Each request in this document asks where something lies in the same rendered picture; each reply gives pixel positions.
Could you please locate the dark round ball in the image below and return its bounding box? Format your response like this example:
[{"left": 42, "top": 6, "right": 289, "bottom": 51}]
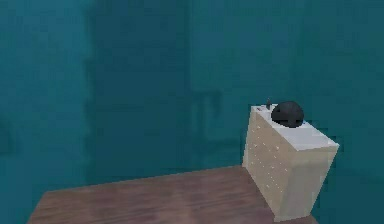
[{"left": 270, "top": 100, "right": 305, "bottom": 129}]

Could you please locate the beige chest of drawers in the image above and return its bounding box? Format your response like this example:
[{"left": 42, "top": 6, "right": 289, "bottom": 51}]
[{"left": 242, "top": 104, "right": 341, "bottom": 223}]

